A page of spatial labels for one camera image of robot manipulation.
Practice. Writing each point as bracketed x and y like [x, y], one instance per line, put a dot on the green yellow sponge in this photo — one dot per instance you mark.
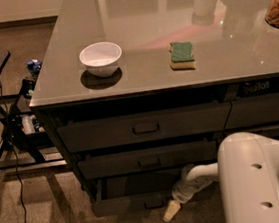
[181, 56]

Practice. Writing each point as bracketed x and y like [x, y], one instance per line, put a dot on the white bowl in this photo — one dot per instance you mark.
[101, 59]

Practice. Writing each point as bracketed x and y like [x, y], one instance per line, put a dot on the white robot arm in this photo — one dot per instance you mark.
[247, 171]

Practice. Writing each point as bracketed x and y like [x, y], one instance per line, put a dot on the blue capped bottle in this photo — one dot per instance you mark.
[34, 67]

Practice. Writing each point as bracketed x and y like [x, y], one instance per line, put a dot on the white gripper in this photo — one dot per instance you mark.
[183, 191]

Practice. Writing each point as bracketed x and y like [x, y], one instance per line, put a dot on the black low shelf rack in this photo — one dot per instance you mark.
[24, 141]

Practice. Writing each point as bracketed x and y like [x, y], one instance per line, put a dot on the dark drawer cabinet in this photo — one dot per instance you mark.
[236, 54]

